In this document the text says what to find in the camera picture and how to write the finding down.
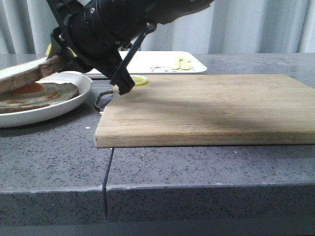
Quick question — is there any metal cutting board handle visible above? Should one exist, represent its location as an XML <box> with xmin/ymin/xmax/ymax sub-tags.
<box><xmin>94</xmin><ymin>89</ymin><xmax>114</xmax><ymax>115</ymax></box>

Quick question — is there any white bread slice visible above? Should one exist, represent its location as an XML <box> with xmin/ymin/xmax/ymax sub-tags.
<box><xmin>0</xmin><ymin>55</ymin><xmax>70</xmax><ymax>93</ymax></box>

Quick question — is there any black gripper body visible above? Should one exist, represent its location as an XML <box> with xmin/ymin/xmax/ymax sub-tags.
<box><xmin>48</xmin><ymin>0</ymin><xmax>157</xmax><ymax>73</ymax></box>

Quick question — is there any yellow whole lemon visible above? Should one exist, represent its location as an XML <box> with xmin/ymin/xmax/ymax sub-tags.
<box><xmin>45</xmin><ymin>43</ymin><xmax>52</xmax><ymax>57</ymax></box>

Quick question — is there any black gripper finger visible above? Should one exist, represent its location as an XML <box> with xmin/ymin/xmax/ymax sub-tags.
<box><xmin>50</xmin><ymin>27</ymin><xmax>93</xmax><ymax>73</ymax></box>
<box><xmin>102</xmin><ymin>51</ymin><xmax>135</xmax><ymax>95</ymax></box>

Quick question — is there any white round plate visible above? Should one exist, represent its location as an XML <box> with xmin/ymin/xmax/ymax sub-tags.
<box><xmin>0</xmin><ymin>72</ymin><xmax>93</xmax><ymax>128</ymax></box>

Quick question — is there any grey curtain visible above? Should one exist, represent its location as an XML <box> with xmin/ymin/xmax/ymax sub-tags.
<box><xmin>0</xmin><ymin>0</ymin><xmax>315</xmax><ymax>54</ymax></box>

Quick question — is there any fried egg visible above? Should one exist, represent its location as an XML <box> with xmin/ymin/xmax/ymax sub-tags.
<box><xmin>0</xmin><ymin>83</ymin><xmax>59</xmax><ymax>107</ymax></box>

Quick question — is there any left yellow utensil handle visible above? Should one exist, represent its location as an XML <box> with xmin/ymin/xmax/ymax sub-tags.
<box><xmin>171</xmin><ymin>57</ymin><xmax>182</xmax><ymax>70</ymax></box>

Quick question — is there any white rectangular tray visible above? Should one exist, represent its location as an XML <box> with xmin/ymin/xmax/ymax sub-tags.
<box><xmin>81</xmin><ymin>51</ymin><xmax>208</xmax><ymax>79</ymax></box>

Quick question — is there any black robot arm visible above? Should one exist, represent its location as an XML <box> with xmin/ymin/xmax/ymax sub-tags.
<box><xmin>48</xmin><ymin>0</ymin><xmax>210</xmax><ymax>94</ymax></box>

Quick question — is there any wooden cutting board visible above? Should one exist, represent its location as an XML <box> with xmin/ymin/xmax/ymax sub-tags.
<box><xmin>94</xmin><ymin>74</ymin><xmax>315</xmax><ymax>148</ymax></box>

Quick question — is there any yellow lemon slice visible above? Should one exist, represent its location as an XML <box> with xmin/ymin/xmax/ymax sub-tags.
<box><xmin>131</xmin><ymin>75</ymin><xmax>149</xmax><ymax>86</ymax></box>

